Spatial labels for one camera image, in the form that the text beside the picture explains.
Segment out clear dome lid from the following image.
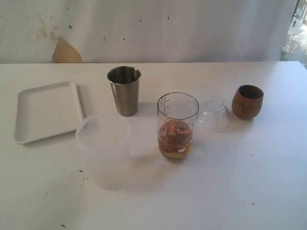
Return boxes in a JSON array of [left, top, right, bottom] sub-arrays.
[[199, 96, 229, 133]]

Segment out stainless steel cup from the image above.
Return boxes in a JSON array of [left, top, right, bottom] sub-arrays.
[[107, 66, 142, 117]]

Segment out gold coins and cork pieces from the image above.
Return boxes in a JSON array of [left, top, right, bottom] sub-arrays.
[[158, 120, 193, 162]]

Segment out brown wooden cup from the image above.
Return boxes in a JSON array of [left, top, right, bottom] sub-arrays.
[[231, 85, 264, 120]]

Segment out clear plastic shaker cup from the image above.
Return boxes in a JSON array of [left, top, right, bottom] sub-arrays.
[[156, 92, 200, 162]]

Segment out white square tray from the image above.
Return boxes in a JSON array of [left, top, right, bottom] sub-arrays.
[[14, 81, 83, 144]]

